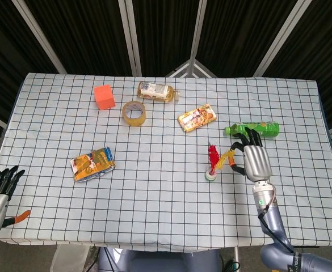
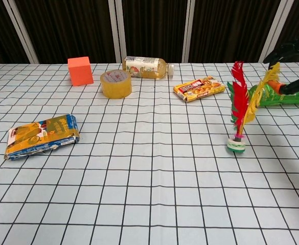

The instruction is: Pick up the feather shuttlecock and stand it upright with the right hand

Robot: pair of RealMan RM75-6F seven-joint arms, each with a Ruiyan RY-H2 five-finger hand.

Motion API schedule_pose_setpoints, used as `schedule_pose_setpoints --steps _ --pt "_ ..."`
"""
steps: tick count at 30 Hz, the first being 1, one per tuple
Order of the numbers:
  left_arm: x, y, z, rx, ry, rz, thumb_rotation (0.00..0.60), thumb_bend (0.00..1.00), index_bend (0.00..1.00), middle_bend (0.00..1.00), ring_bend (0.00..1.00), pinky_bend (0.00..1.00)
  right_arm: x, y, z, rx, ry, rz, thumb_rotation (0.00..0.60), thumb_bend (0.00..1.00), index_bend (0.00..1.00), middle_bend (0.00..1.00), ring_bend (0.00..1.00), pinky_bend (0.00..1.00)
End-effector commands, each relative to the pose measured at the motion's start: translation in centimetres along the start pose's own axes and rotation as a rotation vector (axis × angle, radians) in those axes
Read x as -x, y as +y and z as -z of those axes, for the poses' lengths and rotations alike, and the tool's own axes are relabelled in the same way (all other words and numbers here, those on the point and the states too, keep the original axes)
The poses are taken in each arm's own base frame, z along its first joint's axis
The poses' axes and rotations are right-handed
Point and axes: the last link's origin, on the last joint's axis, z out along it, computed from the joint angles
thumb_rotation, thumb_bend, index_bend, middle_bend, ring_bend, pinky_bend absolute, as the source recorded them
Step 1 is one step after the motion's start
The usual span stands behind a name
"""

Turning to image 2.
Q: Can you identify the colourful feather shuttlecock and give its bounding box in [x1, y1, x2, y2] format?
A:
[226, 60, 282, 156]

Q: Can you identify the blue yellow crushed carton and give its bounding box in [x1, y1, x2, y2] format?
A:
[4, 114, 81, 161]

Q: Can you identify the brown packing tape roll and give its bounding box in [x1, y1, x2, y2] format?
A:
[100, 69, 132, 99]

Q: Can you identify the orange foam cube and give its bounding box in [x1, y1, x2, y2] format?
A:
[67, 56, 94, 87]

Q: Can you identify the amber tea plastic bottle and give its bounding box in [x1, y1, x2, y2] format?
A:
[123, 56, 175, 79]

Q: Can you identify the white metal frame post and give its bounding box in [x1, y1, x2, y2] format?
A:
[258, 0, 293, 63]
[3, 0, 39, 64]
[180, 0, 199, 63]
[107, 0, 128, 63]

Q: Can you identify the blue white checked tablecloth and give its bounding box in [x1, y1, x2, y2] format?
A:
[0, 62, 299, 245]

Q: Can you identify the orange snack food pack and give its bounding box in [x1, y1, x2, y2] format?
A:
[173, 75, 226, 103]

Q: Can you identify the green tea plastic bottle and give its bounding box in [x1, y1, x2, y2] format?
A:
[247, 82, 299, 108]

